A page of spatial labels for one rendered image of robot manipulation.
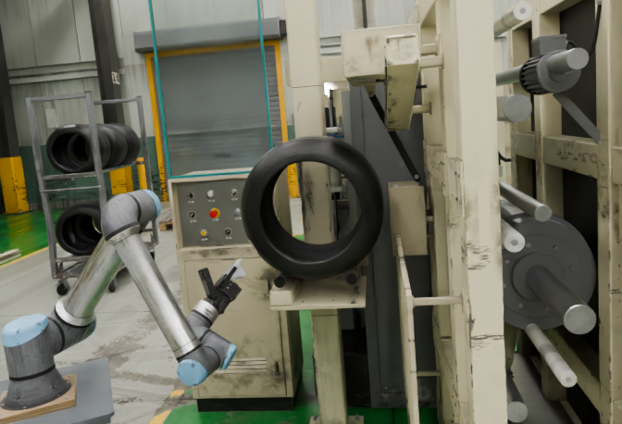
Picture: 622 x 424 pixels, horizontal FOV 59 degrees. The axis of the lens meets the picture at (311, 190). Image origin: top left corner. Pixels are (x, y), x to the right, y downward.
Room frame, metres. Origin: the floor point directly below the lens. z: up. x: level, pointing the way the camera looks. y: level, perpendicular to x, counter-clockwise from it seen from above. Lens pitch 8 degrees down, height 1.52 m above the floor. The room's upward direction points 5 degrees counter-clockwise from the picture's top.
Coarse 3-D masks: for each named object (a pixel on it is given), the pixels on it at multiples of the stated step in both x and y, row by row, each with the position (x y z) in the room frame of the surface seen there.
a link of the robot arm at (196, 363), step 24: (120, 216) 1.73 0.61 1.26; (120, 240) 1.71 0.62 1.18; (144, 264) 1.70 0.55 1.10; (144, 288) 1.68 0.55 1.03; (168, 288) 1.72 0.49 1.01; (168, 312) 1.67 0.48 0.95; (168, 336) 1.65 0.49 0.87; (192, 336) 1.67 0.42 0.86; (192, 360) 1.62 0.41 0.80; (216, 360) 1.69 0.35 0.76; (192, 384) 1.62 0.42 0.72
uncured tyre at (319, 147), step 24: (288, 144) 2.06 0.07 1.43; (312, 144) 2.04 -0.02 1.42; (336, 144) 2.05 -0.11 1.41; (264, 168) 2.05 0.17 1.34; (336, 168) 2.01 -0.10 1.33; (360, 168) 2.02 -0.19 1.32; (264, 192) 2.31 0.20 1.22; (360, 192) 2.00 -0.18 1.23; (264, 216) 2.31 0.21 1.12; (360, 216) 2.27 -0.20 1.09; (264, 240) 2.05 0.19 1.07; (288, 240) 2.30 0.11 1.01; (360, 240) 2.00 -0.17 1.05; (288, 264) 2.04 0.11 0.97; (312, 264) 2.02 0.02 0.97; (336, 264) 2.01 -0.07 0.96
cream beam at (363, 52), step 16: (352, 32) 1.76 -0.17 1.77; (368, 32) 1.75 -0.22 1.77; (384, 32) 1.75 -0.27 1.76; (400, 32) 1.74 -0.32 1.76; (416, 32) 1.73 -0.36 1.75; (352, 48) 1.76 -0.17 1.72; (368, 48) 1.75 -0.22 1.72; (384, 48) 1.75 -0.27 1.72; (352, 64) 1.76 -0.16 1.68; (368, 64) 1.75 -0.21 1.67; (352, 80) 1.93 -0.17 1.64; (368, 80) 2.01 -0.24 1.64
